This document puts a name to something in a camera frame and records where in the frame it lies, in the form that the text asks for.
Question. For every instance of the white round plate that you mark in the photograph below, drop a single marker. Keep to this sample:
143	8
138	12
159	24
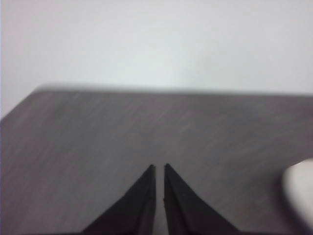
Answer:
300	181

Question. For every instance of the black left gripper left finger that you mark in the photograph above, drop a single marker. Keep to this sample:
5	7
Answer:
134	210

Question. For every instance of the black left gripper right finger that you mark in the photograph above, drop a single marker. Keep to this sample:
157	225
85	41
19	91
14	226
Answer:
183	210

